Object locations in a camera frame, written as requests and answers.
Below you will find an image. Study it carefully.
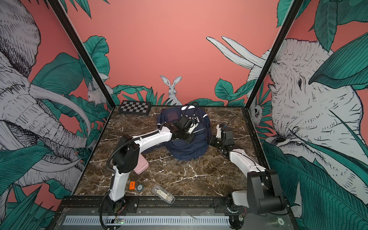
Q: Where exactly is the navy blue school backpack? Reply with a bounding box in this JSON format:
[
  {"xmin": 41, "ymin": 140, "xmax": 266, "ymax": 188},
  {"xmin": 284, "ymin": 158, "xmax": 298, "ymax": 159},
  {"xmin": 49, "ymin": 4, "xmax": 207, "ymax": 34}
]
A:
[{"xmin": 140, "ymin": 102, "xmax": 212, "ymax": 161}]

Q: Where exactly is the pink pencil case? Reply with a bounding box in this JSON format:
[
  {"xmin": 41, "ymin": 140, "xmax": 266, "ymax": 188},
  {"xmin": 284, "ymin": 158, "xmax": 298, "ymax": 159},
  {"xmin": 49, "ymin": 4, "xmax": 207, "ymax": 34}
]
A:
[{"xmin": 134, "ymin": 154, "xmax": 149, "ymax": 175}]

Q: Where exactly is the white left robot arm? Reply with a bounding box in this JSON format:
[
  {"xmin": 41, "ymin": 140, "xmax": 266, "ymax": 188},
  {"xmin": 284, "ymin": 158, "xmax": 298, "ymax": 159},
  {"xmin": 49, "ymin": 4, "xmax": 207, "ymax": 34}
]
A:
[{"xmin": 106, "ymin": 116, "xmax": 198, "ymax": 203}]

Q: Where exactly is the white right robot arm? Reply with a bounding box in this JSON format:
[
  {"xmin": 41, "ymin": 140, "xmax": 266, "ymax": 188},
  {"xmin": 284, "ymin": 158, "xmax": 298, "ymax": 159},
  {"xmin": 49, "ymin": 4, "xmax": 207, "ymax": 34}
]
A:
[{"xmin": 210, "ymin": 124, "xmax": 287, "ymax": 215}]

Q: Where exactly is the clear plastic supply case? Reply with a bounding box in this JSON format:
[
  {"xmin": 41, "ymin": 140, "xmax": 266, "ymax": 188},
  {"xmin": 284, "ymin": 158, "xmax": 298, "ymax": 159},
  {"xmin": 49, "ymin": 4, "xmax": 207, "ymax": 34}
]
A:
[{"xmin": 152, "ymin": 185, "xmax": 175, "ymax": 204}]

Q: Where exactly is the orange pencil sharpener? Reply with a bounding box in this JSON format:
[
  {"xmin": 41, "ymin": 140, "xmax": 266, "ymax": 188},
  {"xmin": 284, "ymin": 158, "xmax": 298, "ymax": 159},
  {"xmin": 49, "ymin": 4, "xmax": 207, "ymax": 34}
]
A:
[{"xmin": 129, "ymin": 181, "xmax": 136, "ymax": 190}]

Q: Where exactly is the black white checkerboard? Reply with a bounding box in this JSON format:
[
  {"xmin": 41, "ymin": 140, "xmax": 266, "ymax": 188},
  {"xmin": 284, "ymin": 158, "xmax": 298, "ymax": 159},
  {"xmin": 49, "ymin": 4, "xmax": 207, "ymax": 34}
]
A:
[{"xmin": 119, "ymin": 100, "xmax": 151, "ymax": 116}]

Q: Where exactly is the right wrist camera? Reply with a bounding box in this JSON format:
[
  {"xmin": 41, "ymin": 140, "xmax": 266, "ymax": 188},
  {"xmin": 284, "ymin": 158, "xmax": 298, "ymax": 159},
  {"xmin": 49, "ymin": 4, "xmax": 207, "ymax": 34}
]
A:
[{"xmin": 216, "ymin": 123, "xmax": 225, "ymax": 139}]

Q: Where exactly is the black front mounting rail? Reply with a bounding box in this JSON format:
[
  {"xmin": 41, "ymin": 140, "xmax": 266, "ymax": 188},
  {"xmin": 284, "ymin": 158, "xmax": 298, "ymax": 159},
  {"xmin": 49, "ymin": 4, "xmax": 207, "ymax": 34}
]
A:
[{"xmin": 58, "ymin": 195, "xmax": 288, "ymax": 215}]

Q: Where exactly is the white slotted cable duct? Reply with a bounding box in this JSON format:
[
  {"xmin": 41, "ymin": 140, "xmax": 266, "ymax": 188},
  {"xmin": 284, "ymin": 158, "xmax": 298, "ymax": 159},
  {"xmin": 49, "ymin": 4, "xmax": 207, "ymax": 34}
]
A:
[{"xmin": 62, "ymin": 216, "xmax": 230, "ymax": 227}]

